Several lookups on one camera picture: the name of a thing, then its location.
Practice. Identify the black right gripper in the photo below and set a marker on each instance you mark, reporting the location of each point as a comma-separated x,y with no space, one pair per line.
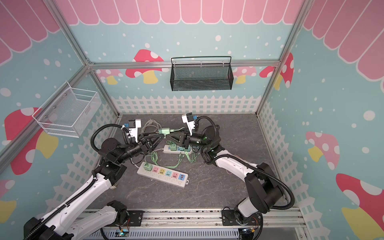
186,139

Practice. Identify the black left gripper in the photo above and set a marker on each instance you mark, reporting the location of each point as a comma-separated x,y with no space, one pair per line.
146,144

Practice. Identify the green plug adapter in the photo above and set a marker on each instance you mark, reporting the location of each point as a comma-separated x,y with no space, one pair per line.
173,147
147,166
165,131

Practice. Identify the small white blue power strip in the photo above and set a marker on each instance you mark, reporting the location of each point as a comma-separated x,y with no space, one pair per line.
167,151

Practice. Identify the large white colourful power strip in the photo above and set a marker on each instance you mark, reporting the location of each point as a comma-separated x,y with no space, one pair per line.
165,175

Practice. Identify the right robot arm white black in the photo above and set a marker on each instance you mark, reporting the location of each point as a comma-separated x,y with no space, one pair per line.
265,191

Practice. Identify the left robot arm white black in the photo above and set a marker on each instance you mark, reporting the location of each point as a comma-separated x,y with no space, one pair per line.
62,223

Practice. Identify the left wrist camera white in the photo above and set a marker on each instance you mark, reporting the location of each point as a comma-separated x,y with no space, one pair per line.
133,127

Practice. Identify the black wire mesh basket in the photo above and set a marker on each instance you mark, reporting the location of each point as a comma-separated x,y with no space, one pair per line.
208,73

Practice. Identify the white wire mesh basket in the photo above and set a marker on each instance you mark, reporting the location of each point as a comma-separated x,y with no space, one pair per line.
68,112

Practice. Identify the grey slotted cable duct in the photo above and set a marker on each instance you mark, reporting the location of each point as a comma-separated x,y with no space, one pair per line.
172,234

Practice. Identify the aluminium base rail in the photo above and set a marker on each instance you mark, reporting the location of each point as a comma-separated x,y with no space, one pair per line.
210,218

